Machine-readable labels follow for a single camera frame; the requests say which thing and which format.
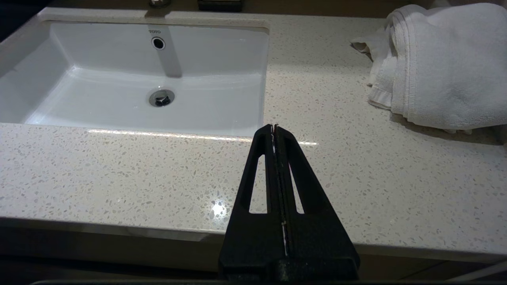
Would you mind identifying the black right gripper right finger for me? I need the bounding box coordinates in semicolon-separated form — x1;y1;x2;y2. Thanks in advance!
275;125;361;281

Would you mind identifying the white crumpled towel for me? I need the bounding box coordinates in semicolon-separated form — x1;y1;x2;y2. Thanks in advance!
350;2;507;133

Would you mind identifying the black square soap dish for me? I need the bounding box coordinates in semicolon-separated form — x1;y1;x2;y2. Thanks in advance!
197;0;244;12

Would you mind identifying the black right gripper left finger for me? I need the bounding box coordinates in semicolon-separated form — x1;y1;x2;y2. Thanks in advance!
218;124;287;281

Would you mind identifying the white rectangular sink basin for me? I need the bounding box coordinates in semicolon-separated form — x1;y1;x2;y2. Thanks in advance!
0;8;270;137

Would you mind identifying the chrome sink drain stopper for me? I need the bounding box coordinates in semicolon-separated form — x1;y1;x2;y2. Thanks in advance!
149;89;175;107

